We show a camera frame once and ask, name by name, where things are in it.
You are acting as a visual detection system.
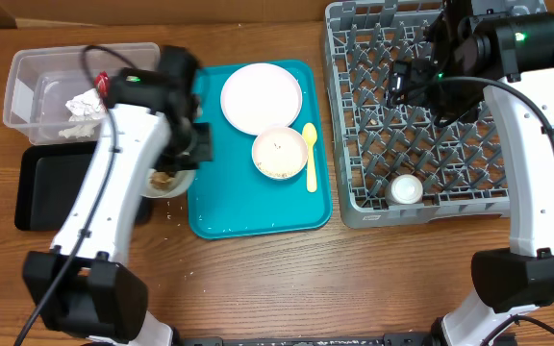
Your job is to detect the brown food scrap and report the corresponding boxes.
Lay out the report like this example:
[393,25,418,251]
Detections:
[149,171,175,190]

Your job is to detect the white bowl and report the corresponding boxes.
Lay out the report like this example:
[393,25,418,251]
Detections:
[141,168,195,199]

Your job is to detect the white rice pile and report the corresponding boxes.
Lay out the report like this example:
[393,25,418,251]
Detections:
[257,161,301,180]

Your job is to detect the pink bowl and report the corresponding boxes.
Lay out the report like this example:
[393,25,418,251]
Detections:
[252,127,308,174]

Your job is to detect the white napkin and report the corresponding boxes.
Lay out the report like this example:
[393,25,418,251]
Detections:
[59,89,106,138]

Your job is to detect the cream plastic cup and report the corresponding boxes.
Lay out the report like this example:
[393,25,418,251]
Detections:
[385,174,423,205]

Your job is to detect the red snack wrapper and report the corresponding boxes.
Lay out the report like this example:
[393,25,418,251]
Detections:
[94,71,110,98]

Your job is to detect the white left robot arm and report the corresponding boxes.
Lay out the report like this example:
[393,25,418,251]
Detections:
[14,45,214,345]

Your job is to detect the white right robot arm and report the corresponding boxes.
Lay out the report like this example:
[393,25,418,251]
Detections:
[388,1,554,345]

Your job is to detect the grey dishwasher rack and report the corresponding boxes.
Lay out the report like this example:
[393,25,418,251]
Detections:
[324,1,548,228]

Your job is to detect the teal serving tray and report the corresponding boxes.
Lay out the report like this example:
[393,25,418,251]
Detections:
[188,60,333,239]

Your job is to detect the pink plate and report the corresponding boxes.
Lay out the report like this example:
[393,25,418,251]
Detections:
[220,62,303,136]

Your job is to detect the yellow plastic spoon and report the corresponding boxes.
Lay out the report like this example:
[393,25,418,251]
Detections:
[302,122,317,193]

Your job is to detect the black tray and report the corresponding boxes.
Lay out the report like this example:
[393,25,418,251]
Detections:
[13,140,153,232]

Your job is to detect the clear plastic bin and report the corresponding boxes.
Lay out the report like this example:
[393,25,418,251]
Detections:
[2,42,163,147]

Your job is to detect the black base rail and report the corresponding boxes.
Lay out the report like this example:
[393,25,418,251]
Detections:
[174,332,441,346]

